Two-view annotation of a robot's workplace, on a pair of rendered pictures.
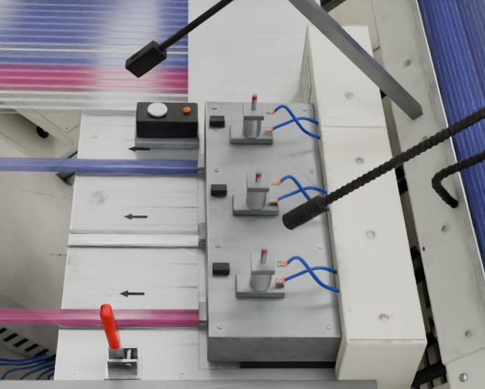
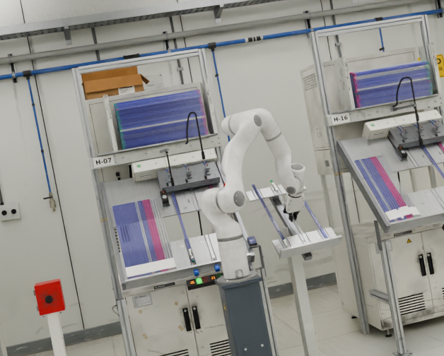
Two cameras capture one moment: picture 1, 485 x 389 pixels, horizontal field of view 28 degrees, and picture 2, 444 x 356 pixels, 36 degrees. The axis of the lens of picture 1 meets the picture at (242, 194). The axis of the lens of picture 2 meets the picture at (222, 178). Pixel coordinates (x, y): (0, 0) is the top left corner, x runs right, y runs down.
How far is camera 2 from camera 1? 340 cm
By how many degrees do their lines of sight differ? 62
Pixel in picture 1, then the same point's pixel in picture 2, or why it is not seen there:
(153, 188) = (179, 200)
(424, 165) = (174, 150)
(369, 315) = (211, 155)
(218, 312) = (215, 176)
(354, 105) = (158, 162)
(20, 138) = not seen: outside the picture
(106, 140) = (168, 210)
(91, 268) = not seen: hidden behind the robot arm
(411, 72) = (148, 152)
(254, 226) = (194, 174)
